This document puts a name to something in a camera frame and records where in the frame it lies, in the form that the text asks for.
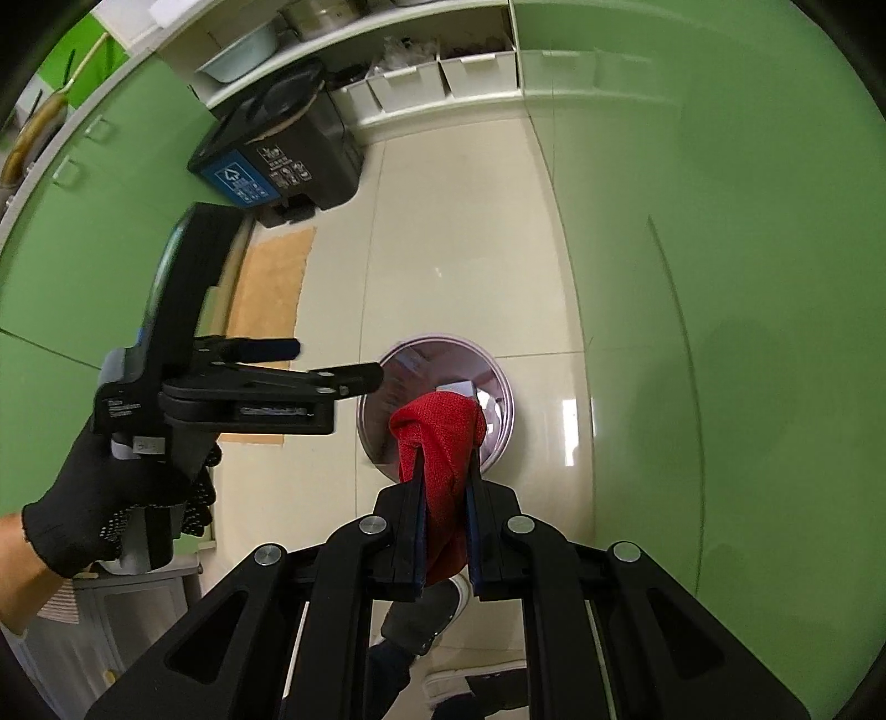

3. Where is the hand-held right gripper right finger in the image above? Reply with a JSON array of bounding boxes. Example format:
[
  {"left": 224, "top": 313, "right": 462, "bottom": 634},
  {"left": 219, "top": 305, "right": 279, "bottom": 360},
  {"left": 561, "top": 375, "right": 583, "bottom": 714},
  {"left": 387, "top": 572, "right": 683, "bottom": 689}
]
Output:
[{"left": 465, "top": 450, "right": 811, "bottom": 720}]

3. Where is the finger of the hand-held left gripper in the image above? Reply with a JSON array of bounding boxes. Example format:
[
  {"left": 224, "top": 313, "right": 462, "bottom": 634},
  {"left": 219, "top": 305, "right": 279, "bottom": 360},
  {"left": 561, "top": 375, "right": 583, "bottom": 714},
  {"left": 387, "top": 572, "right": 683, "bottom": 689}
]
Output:
[
  {"left": 192, "top": 336, "right": 303, "bottom": 369},
  {"left": 161, "top": 360, "right": 386, "bottom": 408}
]

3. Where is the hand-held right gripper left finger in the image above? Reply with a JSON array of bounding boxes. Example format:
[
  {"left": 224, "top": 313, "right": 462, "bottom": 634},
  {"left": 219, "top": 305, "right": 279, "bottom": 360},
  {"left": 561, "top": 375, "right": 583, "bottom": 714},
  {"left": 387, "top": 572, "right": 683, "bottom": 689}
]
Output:
[{"left": 83, "top": 455, "right": 426, "bottom": 720}]

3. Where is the red cloth pouch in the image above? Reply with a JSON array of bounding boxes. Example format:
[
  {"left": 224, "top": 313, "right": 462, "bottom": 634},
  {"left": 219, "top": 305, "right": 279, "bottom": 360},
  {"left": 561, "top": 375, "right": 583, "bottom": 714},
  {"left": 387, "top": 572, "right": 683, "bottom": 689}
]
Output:
[{"left": 388, "top": 391, "right": 486, "bottom": 586}]

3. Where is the person's left forearm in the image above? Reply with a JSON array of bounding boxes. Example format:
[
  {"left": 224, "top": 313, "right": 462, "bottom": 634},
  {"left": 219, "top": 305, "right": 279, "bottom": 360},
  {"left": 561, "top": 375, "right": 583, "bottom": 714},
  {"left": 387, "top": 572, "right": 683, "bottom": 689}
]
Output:
[{"left": 0, "top": 511, "right": 79, "bottom": 639}]

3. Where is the person's left hand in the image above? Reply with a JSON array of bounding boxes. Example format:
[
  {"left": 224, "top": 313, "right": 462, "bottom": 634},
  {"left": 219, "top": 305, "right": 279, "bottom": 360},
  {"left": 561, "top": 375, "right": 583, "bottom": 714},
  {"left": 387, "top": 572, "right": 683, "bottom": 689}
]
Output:
[{"left": 20, "top": 415, "right": 224, "bottom": 580}]

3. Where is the tan floor mat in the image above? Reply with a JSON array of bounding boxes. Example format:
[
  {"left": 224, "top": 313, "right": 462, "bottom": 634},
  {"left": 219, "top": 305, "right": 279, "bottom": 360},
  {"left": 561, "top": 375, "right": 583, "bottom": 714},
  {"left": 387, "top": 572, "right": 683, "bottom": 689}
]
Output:
[{"left": 214, "top": 227, "right": 317, "bottom": 449}]

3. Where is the grey shoe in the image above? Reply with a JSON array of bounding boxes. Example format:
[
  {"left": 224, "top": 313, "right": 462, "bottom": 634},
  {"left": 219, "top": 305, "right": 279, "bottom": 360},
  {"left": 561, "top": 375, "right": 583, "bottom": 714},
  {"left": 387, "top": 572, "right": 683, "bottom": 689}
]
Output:
[
  {"left": 380, "top": 577, "right": 473, "bottom": 656},
  {"left": 424, "top": 660, "right": 530, "bottom": 708}
]

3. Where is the black sorting bin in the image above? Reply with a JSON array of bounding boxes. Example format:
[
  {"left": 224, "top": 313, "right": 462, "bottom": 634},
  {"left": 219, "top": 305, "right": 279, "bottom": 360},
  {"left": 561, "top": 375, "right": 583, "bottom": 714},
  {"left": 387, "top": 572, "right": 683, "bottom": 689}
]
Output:
[{"left": 187, "top": 59, "right": 365, "bottom": 229}]

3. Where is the white shelf unit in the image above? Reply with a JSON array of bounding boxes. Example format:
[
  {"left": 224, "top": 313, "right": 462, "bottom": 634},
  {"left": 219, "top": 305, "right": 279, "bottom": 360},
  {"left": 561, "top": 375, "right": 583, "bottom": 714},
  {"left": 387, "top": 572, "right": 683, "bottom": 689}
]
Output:
[{"left": 156, "top": 0, "right": 522, "bottom": 134}]

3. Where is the light grey floor unit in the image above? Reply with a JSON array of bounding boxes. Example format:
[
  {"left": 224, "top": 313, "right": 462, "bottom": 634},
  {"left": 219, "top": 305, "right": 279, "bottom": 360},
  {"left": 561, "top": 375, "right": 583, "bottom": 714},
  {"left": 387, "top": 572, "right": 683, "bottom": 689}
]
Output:
[{"left": 14, "top": 559, "right": 207, "bottom": 720}]

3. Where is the steel pot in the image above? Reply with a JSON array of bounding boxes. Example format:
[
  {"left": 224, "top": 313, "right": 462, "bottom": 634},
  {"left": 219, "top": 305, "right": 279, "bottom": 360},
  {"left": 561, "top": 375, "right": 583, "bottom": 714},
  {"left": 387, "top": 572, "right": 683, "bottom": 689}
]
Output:
[{"left": 280, "top": 0, "right": 368, "bottom": 39}]

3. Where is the green counter side panel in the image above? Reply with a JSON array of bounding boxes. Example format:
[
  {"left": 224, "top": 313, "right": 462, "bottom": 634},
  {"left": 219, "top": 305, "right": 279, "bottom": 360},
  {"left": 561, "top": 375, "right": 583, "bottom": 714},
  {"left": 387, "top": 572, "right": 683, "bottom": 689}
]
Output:
[{"left": 512, "top": 0, "right": 874, "bottom": 628}]

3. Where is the wooden long-handled tool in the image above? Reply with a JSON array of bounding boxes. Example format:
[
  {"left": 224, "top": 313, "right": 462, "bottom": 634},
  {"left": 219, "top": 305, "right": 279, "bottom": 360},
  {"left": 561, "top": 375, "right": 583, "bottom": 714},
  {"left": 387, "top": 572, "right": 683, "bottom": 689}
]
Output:
[{"left": 2, "top": 31, "right": 112, "bottom": 187}]

